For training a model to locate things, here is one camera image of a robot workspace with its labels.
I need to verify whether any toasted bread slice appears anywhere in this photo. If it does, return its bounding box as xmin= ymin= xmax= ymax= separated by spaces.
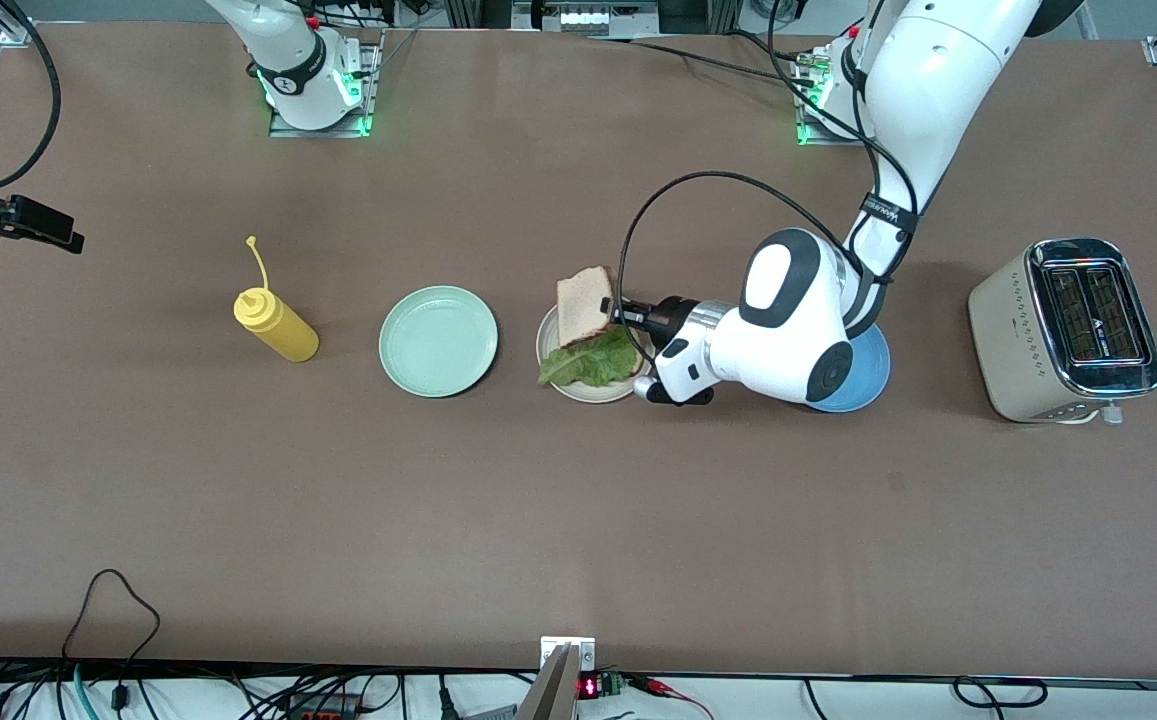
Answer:
xmin=555 ymin=265 xmax=620 ymax=349

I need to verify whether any green lettuce leaf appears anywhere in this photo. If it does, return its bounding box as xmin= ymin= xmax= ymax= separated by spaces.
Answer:
xmin=537 ymin=325 xmax=642 ymax=390

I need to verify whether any yellow squeeze bottle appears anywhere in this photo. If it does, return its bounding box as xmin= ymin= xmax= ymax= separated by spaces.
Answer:
xmin=232 ymin=235 xmax=321 ymax=364

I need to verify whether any beige plate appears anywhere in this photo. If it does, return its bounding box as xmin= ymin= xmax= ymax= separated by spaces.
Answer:
xmin=535 ymin=303 xmax=659 ymax=405

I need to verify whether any mint green plate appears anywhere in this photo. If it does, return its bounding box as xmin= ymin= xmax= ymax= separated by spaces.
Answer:
xmin=378 ymin=285 xmax=500 ymax=399

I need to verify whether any blue plate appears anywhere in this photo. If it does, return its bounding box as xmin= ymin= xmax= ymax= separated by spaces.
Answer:
xmin=806 ymin=322 xmax=892 ymax=414

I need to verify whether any lit control box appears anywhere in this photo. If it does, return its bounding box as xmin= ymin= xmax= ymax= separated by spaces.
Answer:
xmin=511 ymin=0 xmax=661 ymax=38

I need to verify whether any cream and chrome toaster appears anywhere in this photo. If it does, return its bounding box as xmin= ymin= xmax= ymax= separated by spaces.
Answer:
xmin=967 ymin=238 xmax=1157 ymax=427

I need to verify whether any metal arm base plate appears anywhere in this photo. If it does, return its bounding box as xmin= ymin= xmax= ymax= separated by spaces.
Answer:
xmin=268 ymin=28 xmax=385 ymax=139
xmin=795 ymin=50 xmax=874 ymax=148

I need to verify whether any black cable to arm base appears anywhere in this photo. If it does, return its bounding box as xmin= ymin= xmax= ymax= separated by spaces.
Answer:
xmin=588 ymin=35 xmax=824 ymax=89

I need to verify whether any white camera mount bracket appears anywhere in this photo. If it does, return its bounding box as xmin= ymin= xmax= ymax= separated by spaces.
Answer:
xmin=541 ymin=637 xmax=596 ymax=671

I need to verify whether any thin black cable loop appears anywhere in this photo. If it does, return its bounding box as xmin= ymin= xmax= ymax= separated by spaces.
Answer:
xmin=61 ymin=569 xmax=161 ymax=701

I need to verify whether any red clip lead wire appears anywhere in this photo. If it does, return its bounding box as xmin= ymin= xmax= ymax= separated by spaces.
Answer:
xmin=628 ymin=675 xmax=714 ymax=719

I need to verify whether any grey metal camera bar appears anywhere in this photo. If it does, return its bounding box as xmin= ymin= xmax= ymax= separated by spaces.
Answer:
xmin=516 ymin=643 xmax=579 ymax=720

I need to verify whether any black coiled cable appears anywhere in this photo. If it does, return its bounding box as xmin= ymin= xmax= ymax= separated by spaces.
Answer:
xmin=953 ymin=677 xmax=1049 ymax=709

